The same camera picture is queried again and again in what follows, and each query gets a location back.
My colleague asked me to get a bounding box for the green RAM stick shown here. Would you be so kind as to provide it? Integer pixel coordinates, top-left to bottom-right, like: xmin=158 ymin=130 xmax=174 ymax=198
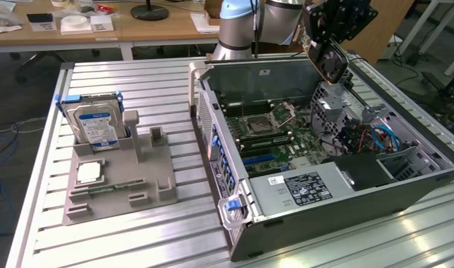
xmin=87 ymin=183 xmax=129 ymax=195

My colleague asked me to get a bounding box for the installed black RAM stick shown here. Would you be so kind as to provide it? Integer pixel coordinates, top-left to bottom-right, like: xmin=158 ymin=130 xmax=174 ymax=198
xmin=241 ymin=137 xmax=293 ymax=150

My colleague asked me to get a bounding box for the black graphics card with fan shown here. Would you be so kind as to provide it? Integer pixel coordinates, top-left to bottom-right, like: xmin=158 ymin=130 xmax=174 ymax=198
xmin=292 ymin=24 xmax=351 ymax=85

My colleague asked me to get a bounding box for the grey parts rack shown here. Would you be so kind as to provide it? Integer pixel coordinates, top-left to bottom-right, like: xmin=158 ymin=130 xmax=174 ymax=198
xmin=61 ymin=110 xmax=180 ymax=227

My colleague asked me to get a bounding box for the brown cardboard box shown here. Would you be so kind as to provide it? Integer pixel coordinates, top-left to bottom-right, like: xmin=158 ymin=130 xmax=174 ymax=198
xmin=204 ymin=0 xmax=224 ymax=20

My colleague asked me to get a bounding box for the blue case latch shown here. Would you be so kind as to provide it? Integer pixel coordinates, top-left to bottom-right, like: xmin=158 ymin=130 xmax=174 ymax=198
xmin=225 ymin=199 xmax=242 ymax=214

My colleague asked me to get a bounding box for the black and white label box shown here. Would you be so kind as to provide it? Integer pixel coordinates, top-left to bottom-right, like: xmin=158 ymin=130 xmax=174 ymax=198
xmin=27 ymin=13 xmax=59 ymax=32

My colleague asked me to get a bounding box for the silver disk bay cage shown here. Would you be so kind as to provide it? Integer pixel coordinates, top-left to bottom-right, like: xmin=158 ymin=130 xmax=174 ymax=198
xmin=310 ymin=82 xmax=355 ymax=135

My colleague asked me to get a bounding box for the small white labelled box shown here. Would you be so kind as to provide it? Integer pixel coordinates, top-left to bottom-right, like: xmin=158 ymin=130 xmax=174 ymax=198
xmin=89 ymin=15 xmax=115 ymax=33

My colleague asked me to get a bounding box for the clear plastic bag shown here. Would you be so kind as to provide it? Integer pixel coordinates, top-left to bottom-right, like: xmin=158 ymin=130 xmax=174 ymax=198
xmin=0 ymin=0 xmax=24 ymax=26

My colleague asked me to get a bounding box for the grey power supply unit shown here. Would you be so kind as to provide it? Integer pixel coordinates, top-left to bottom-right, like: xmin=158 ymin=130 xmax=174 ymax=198
xmin=248 ymin=162 xmax=357 ymax=217

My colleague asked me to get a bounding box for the white floor cable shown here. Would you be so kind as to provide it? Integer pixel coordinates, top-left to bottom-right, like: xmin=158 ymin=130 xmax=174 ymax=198
xmin=0 ymin=116 xmax=47 ymax=133

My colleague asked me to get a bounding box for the blue SATA wire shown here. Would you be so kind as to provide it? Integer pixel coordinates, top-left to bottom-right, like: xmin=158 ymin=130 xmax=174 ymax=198
xmin=371 ymin=125 xmax=401 ymax=153

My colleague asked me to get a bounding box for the orange and black wire bundle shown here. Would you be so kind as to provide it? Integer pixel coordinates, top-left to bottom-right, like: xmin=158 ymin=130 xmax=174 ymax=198
xmin=355 ymin=128 xmax=374 ymax=153

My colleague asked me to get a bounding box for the hard disk in blue caddy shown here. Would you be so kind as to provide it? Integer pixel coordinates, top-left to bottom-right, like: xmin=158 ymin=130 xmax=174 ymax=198
xmin=55 ymin=90 xmax=124 ymax=153

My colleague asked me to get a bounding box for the white desk frame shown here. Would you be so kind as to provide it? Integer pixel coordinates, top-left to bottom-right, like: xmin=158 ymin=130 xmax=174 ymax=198
xmin=394 ymin=0 xmax=454 ymax=76

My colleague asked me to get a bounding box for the blue floor cable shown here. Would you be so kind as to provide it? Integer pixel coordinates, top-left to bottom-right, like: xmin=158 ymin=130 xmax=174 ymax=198
xmin=0 ymin=133 xmax=20 ymax=241

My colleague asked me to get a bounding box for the CPU socket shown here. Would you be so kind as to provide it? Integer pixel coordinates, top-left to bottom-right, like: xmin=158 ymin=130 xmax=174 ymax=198
xmin=244 ymin=114 xmax=274 ymax=135

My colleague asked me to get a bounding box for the wooden cabinet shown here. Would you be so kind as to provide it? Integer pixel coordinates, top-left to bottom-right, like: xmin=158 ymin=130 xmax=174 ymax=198
xmin=312 ymin=0 xmax=415 ymax=65

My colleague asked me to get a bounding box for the black round lamp base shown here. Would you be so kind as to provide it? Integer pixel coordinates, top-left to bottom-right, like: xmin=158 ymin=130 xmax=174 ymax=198
xmin=129 ymin=0 xmax=170 ymax=21

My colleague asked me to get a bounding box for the metal socket cover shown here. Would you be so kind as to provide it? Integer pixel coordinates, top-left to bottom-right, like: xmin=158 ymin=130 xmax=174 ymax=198
xmin=268 ymin=100 xmax=298 ymax=125

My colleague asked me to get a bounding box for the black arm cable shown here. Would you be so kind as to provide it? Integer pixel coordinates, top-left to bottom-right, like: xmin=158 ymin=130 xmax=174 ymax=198
xmin=249 ymin=0 xmax=262 ymax=58

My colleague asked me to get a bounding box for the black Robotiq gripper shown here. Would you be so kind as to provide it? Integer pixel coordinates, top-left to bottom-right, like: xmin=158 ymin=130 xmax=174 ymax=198
xmin=302 ymin=0 xmax=379 ymax=44

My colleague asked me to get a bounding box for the white box with bowl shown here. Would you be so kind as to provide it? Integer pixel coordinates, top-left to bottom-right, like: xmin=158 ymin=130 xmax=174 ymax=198
xmin=60 ymin=15 xmax=93 ymax=36

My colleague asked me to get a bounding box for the wooden desk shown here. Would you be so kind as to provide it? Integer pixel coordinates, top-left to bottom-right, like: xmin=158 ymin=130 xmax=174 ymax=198
xmin=0 ymin=0 xmax=325 ymax=54

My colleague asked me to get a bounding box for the black chair base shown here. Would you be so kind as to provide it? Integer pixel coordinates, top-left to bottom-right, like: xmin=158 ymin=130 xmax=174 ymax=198
xmin=9 ymin=51 xmax=67 ymax=83

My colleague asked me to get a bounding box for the silver CPU chip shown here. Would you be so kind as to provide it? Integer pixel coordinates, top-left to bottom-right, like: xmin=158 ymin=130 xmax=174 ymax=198
xmin=76 ymin=163 xmax=104 ymax=185

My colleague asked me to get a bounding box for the blue expansion slot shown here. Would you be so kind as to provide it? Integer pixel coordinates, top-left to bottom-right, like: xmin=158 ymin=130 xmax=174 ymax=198
xmin=242 ymin=154 xmax=276 ymax=165

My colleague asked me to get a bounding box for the open grey PC case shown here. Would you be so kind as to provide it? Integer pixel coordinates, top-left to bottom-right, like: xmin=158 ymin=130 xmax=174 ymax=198
xmin=188 ymin=50 xmax=454 ymax=262

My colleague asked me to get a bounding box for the white paper stack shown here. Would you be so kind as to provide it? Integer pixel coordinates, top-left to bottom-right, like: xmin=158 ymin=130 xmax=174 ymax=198
xmin=190 ymin=12 xmax=221 ymax=33

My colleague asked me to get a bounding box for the green motherboard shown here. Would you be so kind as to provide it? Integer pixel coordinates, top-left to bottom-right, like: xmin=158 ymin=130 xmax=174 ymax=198
xmin=213 ymin=92 xmax=334 ymax=178

